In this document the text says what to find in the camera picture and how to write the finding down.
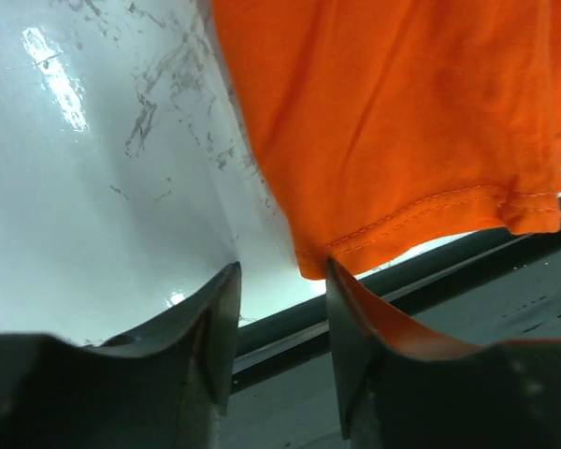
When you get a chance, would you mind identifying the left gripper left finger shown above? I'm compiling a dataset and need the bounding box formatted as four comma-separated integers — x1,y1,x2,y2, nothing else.
0,263,241,448

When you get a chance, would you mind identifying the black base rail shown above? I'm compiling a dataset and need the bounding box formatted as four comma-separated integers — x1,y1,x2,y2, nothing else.
218,229,561,448

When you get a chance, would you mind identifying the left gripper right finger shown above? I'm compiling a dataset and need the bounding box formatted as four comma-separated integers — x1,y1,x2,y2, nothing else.
326,260,561,448

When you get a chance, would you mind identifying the orange t shirt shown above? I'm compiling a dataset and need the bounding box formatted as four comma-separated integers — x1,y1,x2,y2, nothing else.
212,1,561,280

